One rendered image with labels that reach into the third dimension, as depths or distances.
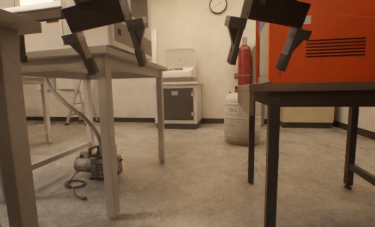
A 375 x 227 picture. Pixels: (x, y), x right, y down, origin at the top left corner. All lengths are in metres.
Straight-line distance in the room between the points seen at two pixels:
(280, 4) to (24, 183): 0.81
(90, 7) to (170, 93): 2.92
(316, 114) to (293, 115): 0.37
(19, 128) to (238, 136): 2.12
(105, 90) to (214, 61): 3.09
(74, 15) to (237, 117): 2.11
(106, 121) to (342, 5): 1.10
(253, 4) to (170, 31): 3.77
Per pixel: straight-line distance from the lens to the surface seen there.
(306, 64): 0.87
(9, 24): 0.70
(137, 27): 0.46
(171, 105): 3.34
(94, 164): 1.70
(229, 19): 0.46
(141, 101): 4.27
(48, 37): 1.29
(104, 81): 1.04
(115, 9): 0.46
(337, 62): 0.91
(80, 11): 0.50
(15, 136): 0.72
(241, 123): 2.40
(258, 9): 0.46
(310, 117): 3.81
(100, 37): 1.09
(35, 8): 0.90
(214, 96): 3.89
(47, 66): 1.28
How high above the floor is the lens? 0.69
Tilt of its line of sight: 6 degrees down
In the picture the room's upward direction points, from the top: 1 degrees counter-clockwise
